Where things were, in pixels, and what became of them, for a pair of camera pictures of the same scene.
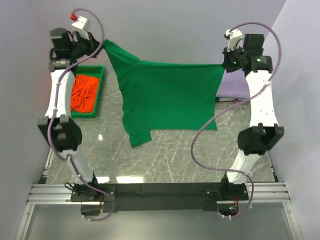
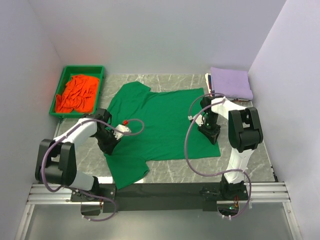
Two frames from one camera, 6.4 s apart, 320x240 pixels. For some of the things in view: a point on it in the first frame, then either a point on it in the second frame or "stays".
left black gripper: x=92 y=44 -> x=108 y=148
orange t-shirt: x=84 y=93 stays
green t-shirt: x=157 y=95 -> x=164 y=125
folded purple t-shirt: x=233 y=84 stays
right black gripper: x=228 y=67 -> x=212 y=135
